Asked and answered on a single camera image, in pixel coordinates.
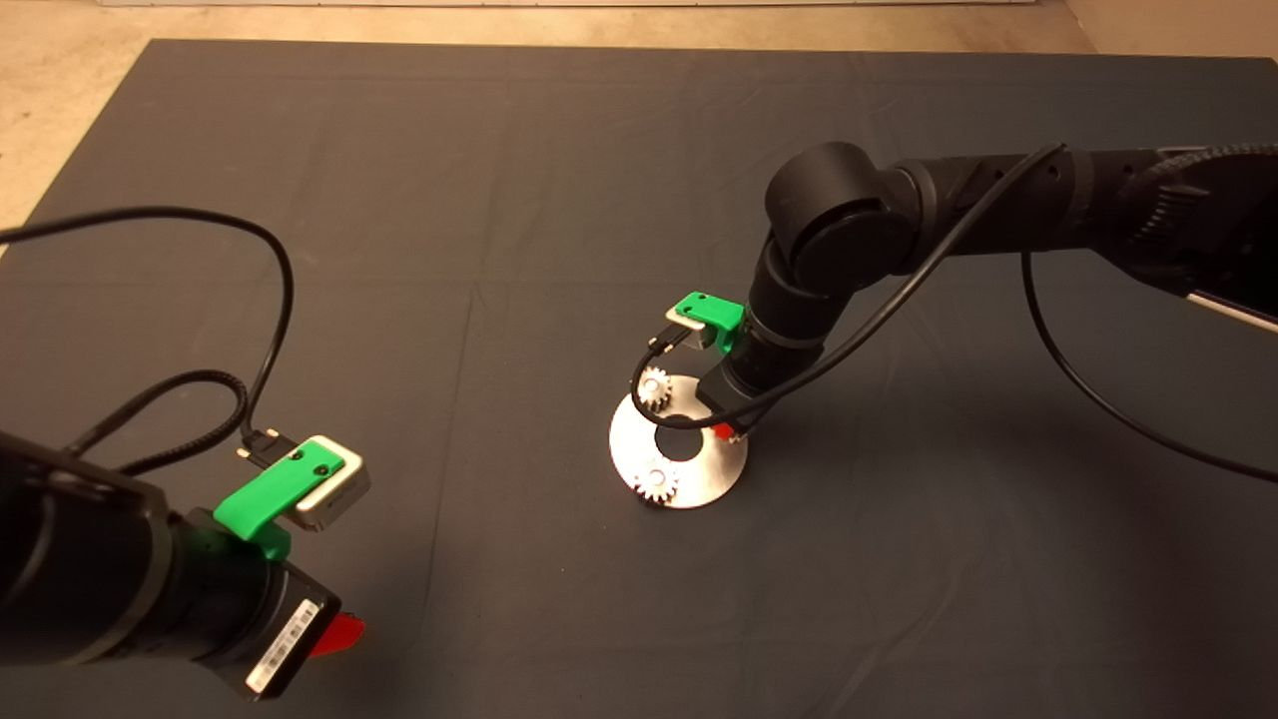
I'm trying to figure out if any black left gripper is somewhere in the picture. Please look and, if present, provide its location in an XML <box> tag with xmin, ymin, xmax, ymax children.
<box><xmin>222</xmin><ymin>561</ymin><xmax>366</xmax><ymax>700</ymax></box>

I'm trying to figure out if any gripper green camera mount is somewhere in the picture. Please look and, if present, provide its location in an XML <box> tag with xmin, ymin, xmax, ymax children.
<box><xmin>213</xmin><ymin>446</ymin><xmax>347</xmax><ymax>560</ymax></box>
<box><xmin>671</xmin><ymin>292</ymin><xmax>747</xmax><ymax>353</ymax></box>

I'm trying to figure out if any left camera thin black cable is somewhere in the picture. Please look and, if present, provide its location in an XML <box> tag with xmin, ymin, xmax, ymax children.
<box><xmin>0</xmin><ymin>207</ymin><xmax>296</xmax><ymax>465</ymax></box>

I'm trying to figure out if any right gripper green camera mount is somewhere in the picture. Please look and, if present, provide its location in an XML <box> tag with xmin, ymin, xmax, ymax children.
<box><xmin>671</xmin><ymin>292</ymin><xmax>747</xmax><ymax>353</ymax></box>

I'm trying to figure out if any camera thin black cable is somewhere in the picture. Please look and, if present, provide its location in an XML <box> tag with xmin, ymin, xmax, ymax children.
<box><xmin>631</xmin><ymin>143</ymin><xmax>1278</xmax><ymax>485</ymax></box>
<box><xmin>0</xmin><ymin>207</ymin><xmax>296</xmax><ymax>465</ymax></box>

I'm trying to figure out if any left gripper silver camera box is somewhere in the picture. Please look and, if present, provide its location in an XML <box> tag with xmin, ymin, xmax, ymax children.
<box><xmin>290</xmin><ymin>434</ymin><xmax>372</xmax><ymax>532</ymax></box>

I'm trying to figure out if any thick braided black cable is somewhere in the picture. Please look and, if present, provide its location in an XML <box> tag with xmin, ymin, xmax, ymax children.
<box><xmin>1128</xmin><ymin>143</ymin><xmax>1278</xmax><ymax>236</ymax></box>

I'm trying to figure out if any thin braided black cable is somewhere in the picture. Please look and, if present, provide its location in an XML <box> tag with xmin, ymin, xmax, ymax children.
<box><xmin>65</xmin><ymin>369</ymin><xmax>251</xmax><ymax>475</ymax></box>

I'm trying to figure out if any dark grey table cloth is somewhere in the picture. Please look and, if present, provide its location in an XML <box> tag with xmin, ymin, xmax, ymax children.
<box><xmin>0</xmin><ymin>40</ymin><xmax>1278</xmax><ymax>719</ymax></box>

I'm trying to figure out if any right gripper silver camera box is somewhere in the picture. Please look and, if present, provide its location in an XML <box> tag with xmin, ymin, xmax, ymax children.
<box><xmin>664</xmin><ymin>308</ymin><xmax>720</xmax><ymax>351</ymax></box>

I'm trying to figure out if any left gripper green camera mount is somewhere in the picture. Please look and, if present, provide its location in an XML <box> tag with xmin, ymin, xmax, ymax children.
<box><xmin>213</xmin><ymin>446</ymin><xmax>347</xmax><ymax>560</ymax></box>

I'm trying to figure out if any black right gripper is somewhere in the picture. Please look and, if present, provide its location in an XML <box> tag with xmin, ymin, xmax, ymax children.
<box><xmin>696</xmin><ymin>359</ymin><xmax>790</xmax><ymax>441</ymax></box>

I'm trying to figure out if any bright steel planetary gear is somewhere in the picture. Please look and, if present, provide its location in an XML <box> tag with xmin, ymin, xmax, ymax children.
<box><xmin>635</xmin><ymin>365</ymin><xmax>673</xmax><ymax>414</ymax></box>
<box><xmin>635</xmin><ymin>465</ymin><xmax>680</xmax><ymax>506</ymax></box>

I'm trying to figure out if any round metal carrier plate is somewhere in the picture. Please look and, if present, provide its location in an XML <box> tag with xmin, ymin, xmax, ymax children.
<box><xmin>609</xmin><ymin>374</ymin><xmax>750</xmax><ymax>510</ymax></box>

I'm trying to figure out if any right camera thin black cable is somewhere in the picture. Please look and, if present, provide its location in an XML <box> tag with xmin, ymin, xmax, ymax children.
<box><xmin>631</xmin><ymin>143</ymin><xmax>1278</xmax><ymax>485</ymax></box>

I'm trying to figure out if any gripper silver camera box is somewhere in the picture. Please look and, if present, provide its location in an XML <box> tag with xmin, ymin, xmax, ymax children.
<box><xmin>290</xmin><ymin>434</ymin><xmax>372</xmax><ymax>532</ymax></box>
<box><xmin>664</xmin><ymin>308</ymin><xmax>720</xmax><ymax>351</ymax></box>

